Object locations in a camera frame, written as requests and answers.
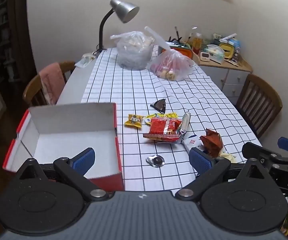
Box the yellow box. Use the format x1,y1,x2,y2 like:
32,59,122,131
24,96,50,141
219,42,236,58

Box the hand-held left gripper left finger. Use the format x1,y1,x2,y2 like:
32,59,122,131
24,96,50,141
15,147,109,203

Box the white cabinet with drawers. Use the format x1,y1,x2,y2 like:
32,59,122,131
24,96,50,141
191,52,252,105

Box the clear plastic bag of sweets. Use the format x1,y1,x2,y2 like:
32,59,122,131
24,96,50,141
144,26,194,81

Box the pale yellow snack packet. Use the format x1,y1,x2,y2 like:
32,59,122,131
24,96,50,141
215,150,237,164

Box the wooden slat-back chair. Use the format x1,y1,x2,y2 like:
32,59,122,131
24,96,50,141
235,74,283,139

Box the small yellow candy packet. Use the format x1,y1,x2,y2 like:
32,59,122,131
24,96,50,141
124,114,144,128

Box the silver desk lamp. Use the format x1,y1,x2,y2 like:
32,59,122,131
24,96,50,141
94,0,140,55

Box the white black-checked tablecloth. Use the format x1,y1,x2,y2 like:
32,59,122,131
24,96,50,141
81,45,262,193

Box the small paper packet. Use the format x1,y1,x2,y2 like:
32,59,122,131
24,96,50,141
74,53,97,68

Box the yellow jelly cup pack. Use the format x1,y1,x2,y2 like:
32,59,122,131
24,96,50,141
144,112,179,125

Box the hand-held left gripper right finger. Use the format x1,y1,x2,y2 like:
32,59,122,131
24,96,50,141
175,147,269,202

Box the orange-brown foil snack packet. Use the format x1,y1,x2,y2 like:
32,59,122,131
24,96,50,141
199,128,224,157

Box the white lidded container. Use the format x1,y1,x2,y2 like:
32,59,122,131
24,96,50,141
206,44,226,63

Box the white tube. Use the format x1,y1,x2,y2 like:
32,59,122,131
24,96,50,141
219,33,237,43

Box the orange and green container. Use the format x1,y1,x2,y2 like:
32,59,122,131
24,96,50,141
164,42,194,59

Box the wooden chair with towel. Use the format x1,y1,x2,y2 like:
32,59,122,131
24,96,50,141
22,61,76,107

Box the red and white cardboard box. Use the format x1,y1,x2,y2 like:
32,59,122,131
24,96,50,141
2,102,125,192

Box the pink towel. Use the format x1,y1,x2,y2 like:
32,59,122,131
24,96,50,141
39,62,65,105

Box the dark bookshelf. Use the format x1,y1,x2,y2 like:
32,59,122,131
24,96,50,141
0,0,35,85

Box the small round foil cup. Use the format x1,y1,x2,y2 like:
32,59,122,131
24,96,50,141
146,155,165,167

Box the bottle of orange liquid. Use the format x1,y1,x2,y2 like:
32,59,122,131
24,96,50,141
192,32,202,54

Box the red snack packet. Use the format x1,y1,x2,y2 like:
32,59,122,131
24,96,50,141
143,117,183,142

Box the dark triangular foil packet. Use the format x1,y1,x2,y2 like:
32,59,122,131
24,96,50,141
150,99,167,113

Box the white sachet with red mark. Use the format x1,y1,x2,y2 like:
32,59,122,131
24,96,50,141
183,134,204,154

